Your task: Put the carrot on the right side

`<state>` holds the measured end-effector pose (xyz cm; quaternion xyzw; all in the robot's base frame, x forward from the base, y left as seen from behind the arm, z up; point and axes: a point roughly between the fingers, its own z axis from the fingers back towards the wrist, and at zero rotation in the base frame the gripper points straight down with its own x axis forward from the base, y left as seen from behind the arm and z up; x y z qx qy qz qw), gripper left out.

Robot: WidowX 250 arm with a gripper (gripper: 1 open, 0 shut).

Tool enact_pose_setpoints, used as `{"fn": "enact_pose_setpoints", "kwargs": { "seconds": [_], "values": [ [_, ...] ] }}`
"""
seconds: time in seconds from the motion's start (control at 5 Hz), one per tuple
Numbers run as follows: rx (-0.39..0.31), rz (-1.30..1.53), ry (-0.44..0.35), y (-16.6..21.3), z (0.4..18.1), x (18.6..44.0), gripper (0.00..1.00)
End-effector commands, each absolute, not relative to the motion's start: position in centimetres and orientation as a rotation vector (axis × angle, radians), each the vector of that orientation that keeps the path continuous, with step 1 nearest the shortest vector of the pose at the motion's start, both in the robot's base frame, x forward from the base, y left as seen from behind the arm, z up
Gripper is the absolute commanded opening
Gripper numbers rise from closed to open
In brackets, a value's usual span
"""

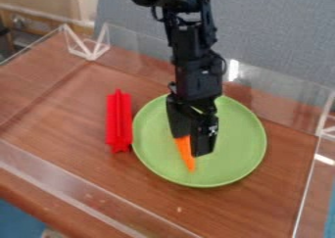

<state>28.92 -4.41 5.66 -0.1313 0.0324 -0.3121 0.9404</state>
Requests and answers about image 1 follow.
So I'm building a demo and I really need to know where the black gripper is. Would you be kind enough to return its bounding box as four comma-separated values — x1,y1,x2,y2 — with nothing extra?
167,21,226,158

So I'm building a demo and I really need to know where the orange toy carrot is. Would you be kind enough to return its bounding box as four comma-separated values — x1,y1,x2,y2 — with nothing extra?
174,136,195,171

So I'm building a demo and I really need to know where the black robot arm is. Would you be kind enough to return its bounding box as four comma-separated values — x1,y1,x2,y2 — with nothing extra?
131,0,227,158

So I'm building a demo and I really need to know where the green round plate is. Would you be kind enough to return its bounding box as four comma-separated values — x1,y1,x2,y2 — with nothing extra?
132,96,267,188

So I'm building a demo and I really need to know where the cardboard box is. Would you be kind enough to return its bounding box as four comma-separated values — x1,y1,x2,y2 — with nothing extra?
0,0,100,23

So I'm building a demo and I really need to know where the wooden shelf with knob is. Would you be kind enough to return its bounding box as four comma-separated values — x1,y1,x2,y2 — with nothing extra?
0,3,95,35

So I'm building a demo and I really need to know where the clear acrylic triangle bracket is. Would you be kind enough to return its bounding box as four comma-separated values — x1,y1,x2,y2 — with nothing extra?
63,24,110,61

